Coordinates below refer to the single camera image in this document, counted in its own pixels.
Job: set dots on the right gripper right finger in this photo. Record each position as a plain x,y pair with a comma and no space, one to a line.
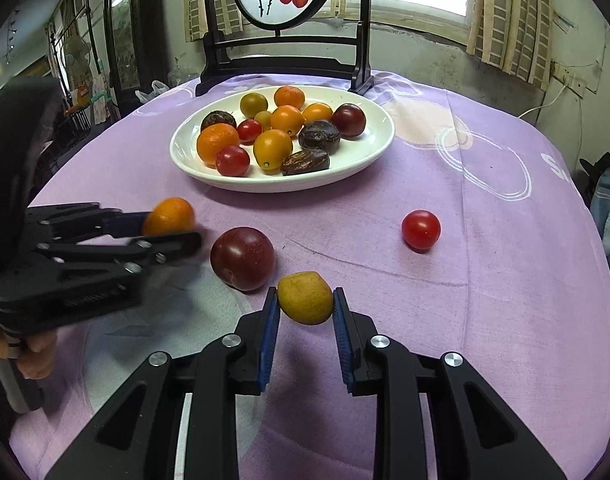
433,406

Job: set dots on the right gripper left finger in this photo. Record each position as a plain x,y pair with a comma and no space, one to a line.
135,433

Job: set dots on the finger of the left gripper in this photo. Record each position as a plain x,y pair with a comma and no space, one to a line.
124,224
167,248

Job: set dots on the orange mandarin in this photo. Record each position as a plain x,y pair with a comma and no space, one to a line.
173,215

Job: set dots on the dark red plum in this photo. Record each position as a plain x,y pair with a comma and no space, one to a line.
243,258

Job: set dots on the red cherry tomato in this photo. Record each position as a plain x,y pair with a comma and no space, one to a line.
248,131
233,161

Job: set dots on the large orange mandarin table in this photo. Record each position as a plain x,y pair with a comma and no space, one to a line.
213,139

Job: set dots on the yellow orange fruit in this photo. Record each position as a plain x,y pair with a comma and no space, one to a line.
271,148

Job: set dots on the small yellow fruit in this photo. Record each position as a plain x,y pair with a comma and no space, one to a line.
305,297

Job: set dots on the greenish yellow tomato plate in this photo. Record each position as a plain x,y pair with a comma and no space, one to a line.
253,103

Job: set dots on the brown dried date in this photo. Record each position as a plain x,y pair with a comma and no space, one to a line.
218,117
305,162

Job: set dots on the dark dried date plate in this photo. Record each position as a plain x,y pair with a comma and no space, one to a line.
320,135

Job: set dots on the red cherry tomato isolated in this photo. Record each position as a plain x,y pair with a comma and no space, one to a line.
421,230

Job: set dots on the person left hand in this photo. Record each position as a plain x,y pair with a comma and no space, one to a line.
38,360

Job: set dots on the white oval plate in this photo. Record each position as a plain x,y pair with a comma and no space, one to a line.
352,155

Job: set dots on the orange mandarin middle plate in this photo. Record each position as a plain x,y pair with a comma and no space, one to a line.
289,95

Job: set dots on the dark wooden cabinet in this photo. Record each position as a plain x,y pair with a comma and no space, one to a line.
137,49

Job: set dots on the black framed painted screen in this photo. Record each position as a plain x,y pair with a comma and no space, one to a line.
220,66

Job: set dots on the right beige curtain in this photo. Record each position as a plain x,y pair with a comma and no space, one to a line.
514,36

